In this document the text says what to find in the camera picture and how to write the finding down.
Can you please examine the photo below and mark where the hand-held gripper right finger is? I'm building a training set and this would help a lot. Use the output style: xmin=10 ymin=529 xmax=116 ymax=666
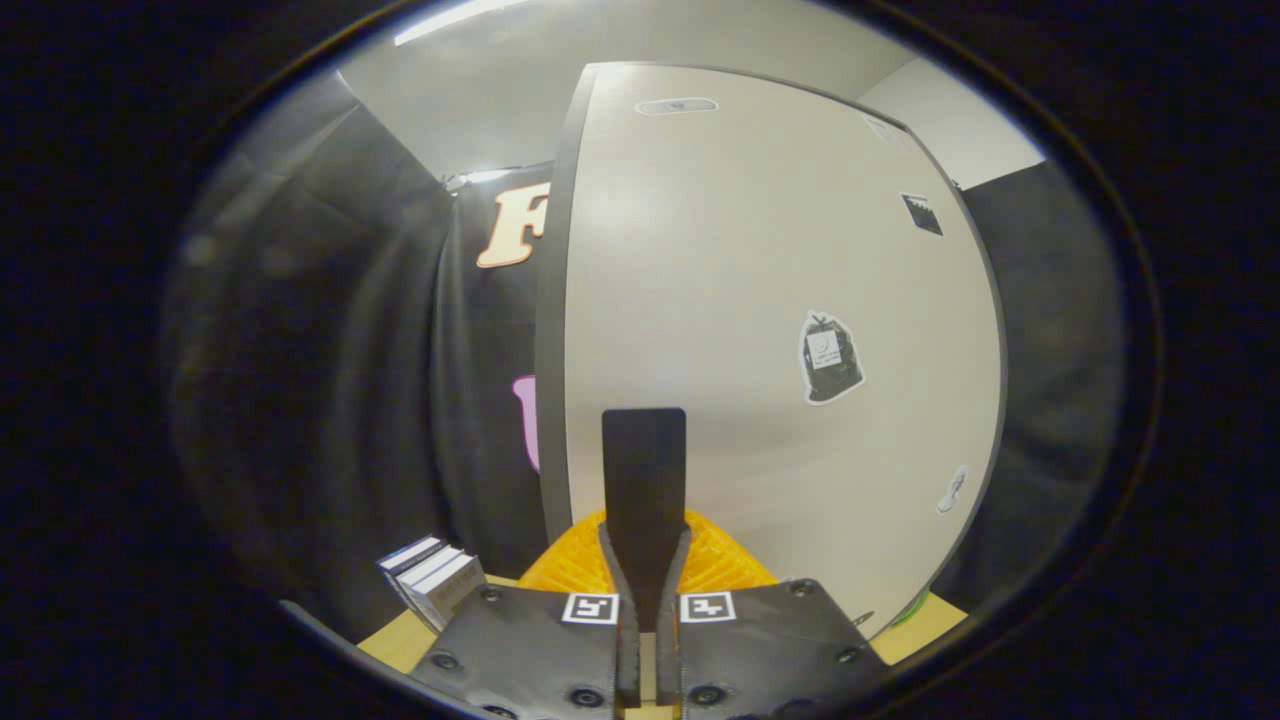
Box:
xmin=645 ymin=408 xmax=887 ymax=720

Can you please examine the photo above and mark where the dark grey shoe cabinet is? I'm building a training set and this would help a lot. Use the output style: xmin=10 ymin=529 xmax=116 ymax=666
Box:
xmin=533 ymin=62 xmax=1009 ymax=641

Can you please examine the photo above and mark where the white shoe cabinet door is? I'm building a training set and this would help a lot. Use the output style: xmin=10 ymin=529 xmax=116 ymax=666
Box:
xmin=563 ymin=62 xmax=1004 ymax=641

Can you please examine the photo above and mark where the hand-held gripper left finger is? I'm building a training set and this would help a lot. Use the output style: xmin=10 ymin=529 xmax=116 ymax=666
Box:
xmin=410 ymin=408 xmax=646 ymax=720

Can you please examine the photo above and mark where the black backdrop cloth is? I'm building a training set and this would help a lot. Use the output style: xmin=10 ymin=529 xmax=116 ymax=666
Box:
xmin=165 ymin=70 xmax=556 ymax=641
xmin=930 ymin=160 xmax=1126 ymax=613

